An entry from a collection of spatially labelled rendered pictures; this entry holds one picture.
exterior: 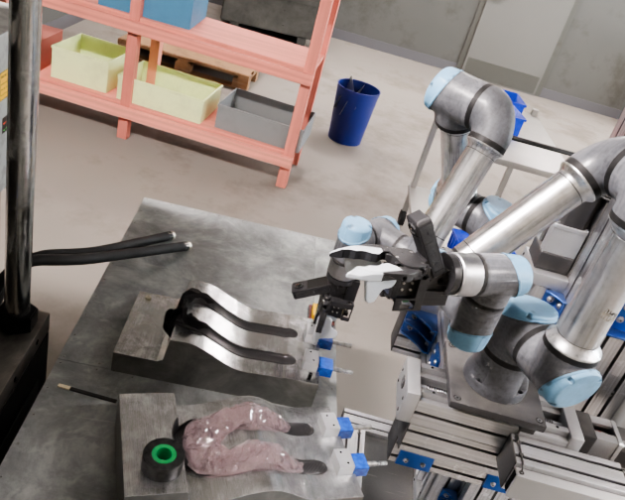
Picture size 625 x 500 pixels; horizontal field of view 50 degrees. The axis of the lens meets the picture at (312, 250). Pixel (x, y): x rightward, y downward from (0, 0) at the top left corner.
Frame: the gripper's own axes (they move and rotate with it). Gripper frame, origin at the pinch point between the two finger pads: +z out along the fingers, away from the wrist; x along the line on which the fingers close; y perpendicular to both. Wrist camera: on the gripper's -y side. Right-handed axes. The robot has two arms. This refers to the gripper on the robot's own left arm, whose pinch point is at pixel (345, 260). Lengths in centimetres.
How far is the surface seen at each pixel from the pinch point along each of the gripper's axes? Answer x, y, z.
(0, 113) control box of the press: 84, 5, 52
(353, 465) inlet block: 13, 56, -21
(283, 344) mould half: 52, 50, -16
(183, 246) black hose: 106, 49, 0
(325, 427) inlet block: 24, 55, -18
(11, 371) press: 58, 60, 48
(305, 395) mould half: 38, 56, -19
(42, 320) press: 76, 57, 41
